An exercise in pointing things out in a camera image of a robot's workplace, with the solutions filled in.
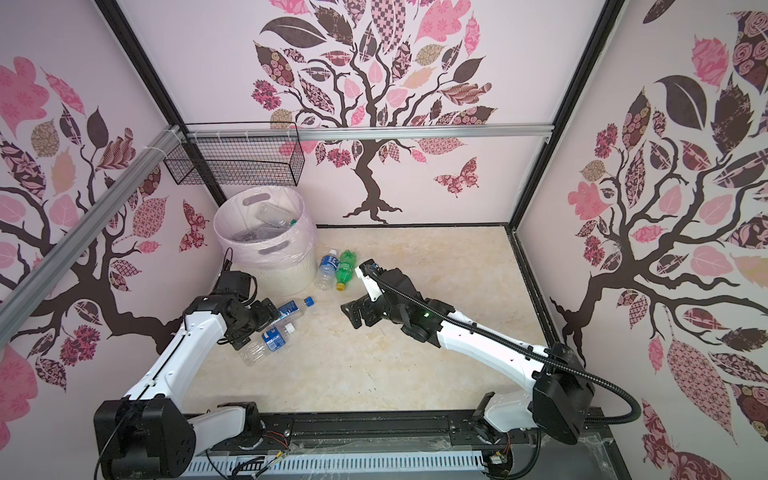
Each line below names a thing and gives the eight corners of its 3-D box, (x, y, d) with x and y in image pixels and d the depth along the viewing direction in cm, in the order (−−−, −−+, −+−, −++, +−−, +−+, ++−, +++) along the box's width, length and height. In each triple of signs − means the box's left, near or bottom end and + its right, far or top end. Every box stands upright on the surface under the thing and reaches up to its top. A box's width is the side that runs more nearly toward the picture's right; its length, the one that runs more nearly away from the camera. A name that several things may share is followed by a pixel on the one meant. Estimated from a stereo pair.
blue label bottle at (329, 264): (318, 290, 103) (315, 281, 99) (324, 256, 113) (322, 247, 109) (336, 290, 103) (333, 281, 99) (341, 256, 113) (339, 247, 109)
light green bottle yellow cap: (334, 291, 103) (331, 283, 99) (343, 257, 113) (341, 248, 109) (348, 292, 103) (347, 284, 99) (356, 259, 113) (355, 250, 109)
